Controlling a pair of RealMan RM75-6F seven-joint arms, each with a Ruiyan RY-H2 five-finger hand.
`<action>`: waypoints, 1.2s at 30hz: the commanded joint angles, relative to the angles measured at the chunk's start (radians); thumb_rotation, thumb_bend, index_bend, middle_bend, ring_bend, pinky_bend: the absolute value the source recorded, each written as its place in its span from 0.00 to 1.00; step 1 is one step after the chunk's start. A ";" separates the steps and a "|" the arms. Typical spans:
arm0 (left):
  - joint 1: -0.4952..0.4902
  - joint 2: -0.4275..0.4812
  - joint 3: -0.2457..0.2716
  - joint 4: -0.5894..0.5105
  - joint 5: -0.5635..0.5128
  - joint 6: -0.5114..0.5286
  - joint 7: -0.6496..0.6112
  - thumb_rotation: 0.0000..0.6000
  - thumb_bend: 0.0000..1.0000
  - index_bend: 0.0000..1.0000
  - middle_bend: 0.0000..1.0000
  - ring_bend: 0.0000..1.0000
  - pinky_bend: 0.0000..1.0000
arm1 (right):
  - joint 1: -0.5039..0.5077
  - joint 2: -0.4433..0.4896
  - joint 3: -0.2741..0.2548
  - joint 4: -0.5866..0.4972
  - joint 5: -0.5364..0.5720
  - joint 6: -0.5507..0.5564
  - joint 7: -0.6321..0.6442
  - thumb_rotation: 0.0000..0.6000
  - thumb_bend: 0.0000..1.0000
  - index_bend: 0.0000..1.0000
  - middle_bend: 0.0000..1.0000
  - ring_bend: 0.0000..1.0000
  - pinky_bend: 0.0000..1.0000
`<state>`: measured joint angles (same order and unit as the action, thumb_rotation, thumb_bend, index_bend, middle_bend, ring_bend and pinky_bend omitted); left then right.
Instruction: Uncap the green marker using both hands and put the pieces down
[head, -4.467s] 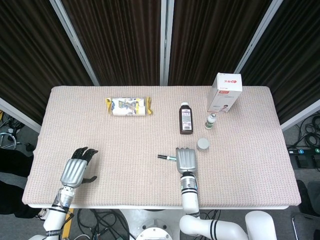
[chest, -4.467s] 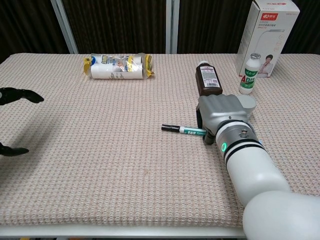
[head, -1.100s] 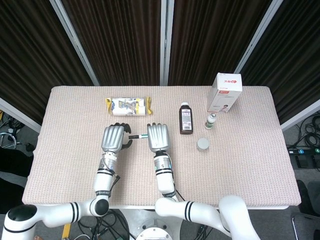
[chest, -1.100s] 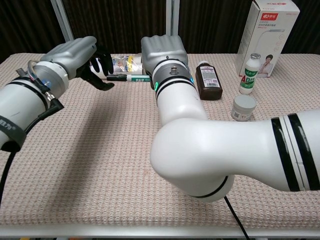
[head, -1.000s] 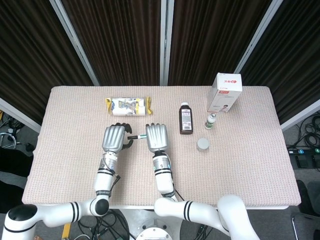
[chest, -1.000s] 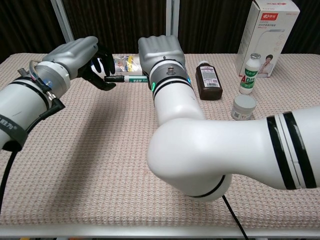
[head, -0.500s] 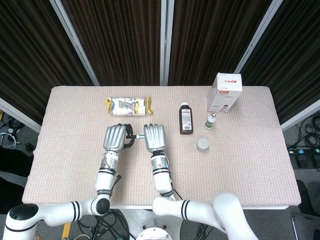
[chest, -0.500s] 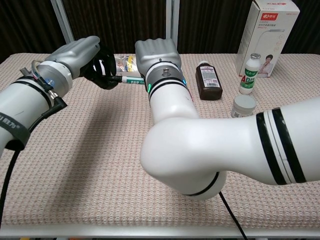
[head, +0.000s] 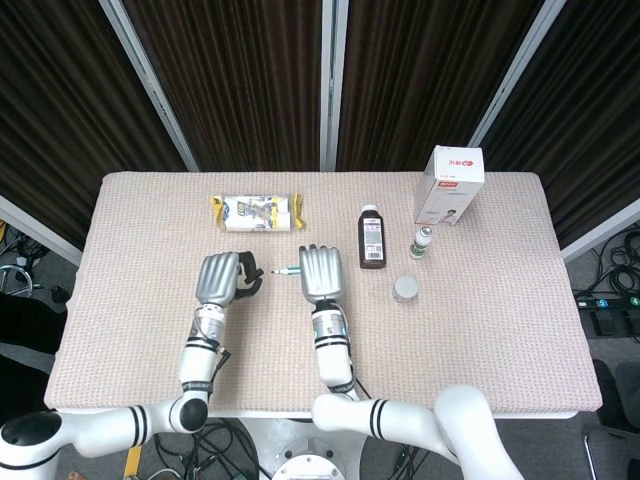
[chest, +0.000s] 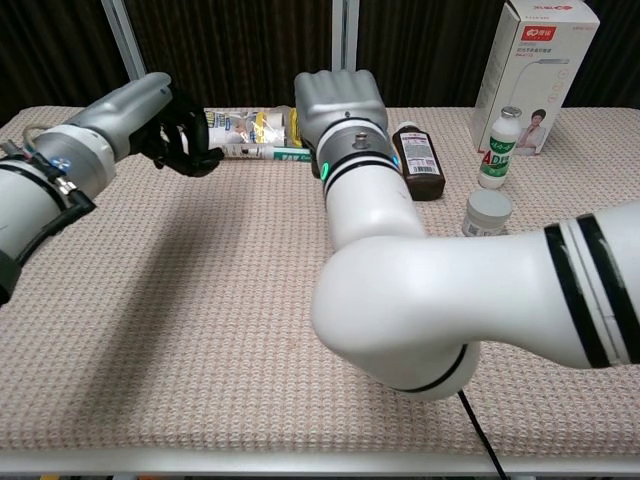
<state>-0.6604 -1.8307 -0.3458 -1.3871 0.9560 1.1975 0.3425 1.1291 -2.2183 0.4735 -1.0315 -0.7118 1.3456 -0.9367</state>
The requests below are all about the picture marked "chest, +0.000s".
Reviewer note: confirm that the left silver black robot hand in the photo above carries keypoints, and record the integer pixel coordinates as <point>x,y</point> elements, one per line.
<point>130,112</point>

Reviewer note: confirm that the yellow white roll package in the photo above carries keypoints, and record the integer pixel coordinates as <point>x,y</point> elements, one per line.
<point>245,127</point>

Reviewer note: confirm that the white round jar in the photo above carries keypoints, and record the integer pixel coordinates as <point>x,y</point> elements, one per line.
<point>487,210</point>

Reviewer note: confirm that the brown medicine bottle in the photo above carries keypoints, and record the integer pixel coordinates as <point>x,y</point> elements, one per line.
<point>422,160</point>

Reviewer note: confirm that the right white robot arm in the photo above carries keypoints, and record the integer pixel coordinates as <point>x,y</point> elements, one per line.
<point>410,290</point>

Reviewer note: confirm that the small white green drink bottle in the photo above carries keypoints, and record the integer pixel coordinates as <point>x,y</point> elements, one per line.
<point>497,150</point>

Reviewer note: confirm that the beige woven tablecloth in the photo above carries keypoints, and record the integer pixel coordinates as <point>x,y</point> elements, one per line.
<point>200,300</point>

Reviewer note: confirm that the green white marker pen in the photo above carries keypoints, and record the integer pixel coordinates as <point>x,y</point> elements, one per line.
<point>280,156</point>

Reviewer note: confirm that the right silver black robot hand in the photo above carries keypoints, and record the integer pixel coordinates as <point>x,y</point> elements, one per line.
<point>335,97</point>

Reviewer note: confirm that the tall white carton box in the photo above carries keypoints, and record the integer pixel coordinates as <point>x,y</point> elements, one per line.
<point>535,65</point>

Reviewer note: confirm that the aluminium partition post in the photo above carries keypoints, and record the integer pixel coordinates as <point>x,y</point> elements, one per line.
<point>345,35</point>
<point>122,35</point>

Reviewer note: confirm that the dark ribbed partition panel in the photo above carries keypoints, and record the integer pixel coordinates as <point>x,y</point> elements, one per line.
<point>50,55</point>
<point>610,60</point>
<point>425,55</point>
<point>240,50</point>

